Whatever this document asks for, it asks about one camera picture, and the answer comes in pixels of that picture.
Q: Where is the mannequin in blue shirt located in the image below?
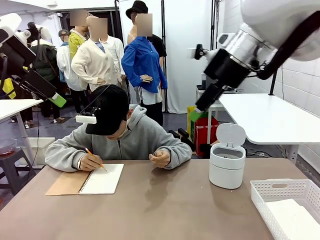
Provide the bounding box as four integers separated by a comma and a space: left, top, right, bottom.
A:
121, 12, 168, 128

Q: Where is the grey stool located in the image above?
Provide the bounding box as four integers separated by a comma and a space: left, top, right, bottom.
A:
0, 147, 37, 196

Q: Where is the white lidded trash bin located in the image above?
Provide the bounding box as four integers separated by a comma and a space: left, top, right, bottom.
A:
208, 122, 247, 190

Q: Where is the white head-mounted camera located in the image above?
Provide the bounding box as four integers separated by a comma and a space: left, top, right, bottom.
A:
75, 106, 101, 125

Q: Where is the bare tan mannequin torso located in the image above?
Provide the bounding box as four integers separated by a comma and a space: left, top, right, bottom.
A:
126, 17, 140, 45

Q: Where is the person's left forearm grey sleeve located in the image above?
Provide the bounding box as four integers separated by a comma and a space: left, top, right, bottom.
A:
159, 142, 193, 171

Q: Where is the mannequin in dark green coat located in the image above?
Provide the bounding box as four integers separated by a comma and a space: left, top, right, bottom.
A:
27, 21, 61, 121

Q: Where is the yellow pencil with eraser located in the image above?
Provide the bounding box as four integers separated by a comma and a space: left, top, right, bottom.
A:
84, 147, 108, 173

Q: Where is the black corrugated cable hose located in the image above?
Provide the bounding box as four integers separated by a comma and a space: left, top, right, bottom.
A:
257, 11, 320, 81

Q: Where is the person in grey hoodie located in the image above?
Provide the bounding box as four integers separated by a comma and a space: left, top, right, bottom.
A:
44, 84, 193, 173

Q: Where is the black bucket hat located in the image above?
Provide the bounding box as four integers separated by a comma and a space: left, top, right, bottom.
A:
125, 0, 149, 20

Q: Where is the spiral notebook with brown cover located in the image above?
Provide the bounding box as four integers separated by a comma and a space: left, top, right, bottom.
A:
44, 163, 125, 196

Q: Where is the mannequin in cream jacket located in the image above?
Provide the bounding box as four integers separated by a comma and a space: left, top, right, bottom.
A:
71, 16, 126, 96

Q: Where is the white loose-leaf paper sheet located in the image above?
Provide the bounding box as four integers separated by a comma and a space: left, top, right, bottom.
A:
265, 198, 320, 240

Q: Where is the person's right hand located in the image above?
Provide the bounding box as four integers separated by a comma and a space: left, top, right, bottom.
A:
79, 153, 103, 172

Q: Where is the mannequin in white shirt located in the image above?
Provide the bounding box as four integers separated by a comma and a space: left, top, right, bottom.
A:
56, 29, 85, 118

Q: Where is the red fabric bag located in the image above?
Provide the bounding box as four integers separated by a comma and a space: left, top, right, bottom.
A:
193, 116, 220, 156

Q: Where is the person's left hand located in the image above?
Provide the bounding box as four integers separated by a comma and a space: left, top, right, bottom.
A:
148, 149, 172, 169

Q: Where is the white photo backdrop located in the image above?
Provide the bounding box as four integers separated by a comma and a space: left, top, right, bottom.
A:
119, 0, 218, 115

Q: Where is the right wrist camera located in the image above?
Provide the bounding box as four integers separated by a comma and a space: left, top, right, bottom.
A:
188, 43, 210, 61

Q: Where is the white table with white legs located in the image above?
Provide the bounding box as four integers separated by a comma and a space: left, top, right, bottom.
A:
0, 98, 45, 166

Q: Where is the yellow and green bag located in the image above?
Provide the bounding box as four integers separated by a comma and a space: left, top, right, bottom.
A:
187, 106, 209, 141

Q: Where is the mannequin in yellow shirt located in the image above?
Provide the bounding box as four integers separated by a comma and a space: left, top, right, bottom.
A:
67, 9, 88, 61

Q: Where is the white storage bin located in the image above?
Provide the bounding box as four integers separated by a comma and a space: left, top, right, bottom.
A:
18, 136, 56, 167

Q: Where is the white perforated plastic basket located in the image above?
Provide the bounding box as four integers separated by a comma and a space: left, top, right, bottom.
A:
249, 178, 320, 240

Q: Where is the clear reddish bowl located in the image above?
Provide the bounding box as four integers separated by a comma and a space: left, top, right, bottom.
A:
0, 138, 18, 157

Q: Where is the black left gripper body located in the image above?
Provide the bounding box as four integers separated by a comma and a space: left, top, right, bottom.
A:
0, 37, 38, 76

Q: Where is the black camera stand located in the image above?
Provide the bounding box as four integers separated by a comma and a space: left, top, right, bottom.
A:
268, 71, 280, 97

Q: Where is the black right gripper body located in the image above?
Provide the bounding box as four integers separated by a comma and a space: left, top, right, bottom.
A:
203, 48, 253, 89

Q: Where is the black baseball cap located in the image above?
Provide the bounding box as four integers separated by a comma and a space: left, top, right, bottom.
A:
85, 84, 130, 136

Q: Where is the person's right forearm grey sleeve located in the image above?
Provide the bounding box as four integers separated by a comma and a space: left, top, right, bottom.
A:
44, 139, 86, 173

